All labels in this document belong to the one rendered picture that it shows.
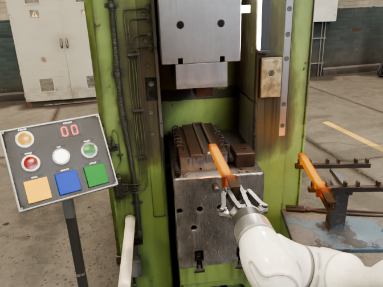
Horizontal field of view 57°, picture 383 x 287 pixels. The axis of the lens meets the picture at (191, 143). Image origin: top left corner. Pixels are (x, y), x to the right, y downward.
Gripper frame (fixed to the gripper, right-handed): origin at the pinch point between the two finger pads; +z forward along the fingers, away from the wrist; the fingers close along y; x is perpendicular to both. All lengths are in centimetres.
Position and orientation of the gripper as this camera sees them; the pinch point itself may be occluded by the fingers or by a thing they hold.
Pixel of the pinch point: (232, 187)
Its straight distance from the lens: 105.1
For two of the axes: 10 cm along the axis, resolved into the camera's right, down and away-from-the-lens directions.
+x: -0.3, -9.3, -3.7
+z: -1.1, -3.6, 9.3
